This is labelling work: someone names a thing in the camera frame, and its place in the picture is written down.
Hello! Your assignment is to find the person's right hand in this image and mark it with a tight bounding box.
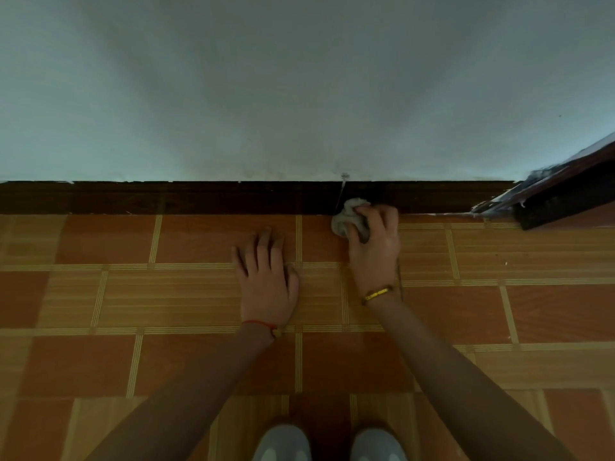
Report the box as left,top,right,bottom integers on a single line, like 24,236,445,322
347,204,402,303

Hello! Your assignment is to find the person's left hand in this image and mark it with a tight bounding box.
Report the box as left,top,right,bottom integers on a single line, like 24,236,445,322
232,228,300,328

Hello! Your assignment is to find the grey cloth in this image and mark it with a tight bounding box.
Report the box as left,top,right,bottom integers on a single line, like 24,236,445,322
331,198,372,244

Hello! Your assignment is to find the person's right forearm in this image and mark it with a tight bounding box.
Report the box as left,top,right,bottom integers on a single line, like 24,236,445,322
367,294,577,461

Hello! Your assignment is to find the person's left forearm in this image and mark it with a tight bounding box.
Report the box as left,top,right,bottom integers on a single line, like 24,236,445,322
83,323,280,461

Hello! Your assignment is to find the dark wooden baseboard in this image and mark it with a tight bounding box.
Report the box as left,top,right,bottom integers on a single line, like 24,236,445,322
0,181,519,217

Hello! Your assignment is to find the person's left grey shoe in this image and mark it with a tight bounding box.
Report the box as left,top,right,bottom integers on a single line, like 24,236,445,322
252,423,312,461

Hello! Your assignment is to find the person's grey shoe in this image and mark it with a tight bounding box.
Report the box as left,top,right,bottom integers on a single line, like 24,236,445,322
349,426,408,461
252,423,312,461

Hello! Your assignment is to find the person's right grey shoe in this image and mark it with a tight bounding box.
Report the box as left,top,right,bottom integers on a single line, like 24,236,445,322
349,426,408,461

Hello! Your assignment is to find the dark wooden door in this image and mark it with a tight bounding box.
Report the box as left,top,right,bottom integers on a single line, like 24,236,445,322
514,159,615,231

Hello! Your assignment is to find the red string bracelet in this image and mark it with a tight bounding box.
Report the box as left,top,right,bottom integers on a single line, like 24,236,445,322
240,319,284,339

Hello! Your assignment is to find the yellow bead bracelet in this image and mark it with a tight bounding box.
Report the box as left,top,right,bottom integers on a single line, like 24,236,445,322
361,284,398,306

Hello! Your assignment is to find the brown paint-stained door frame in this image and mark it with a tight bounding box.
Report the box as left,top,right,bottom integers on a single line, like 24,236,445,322
472,133,615,221

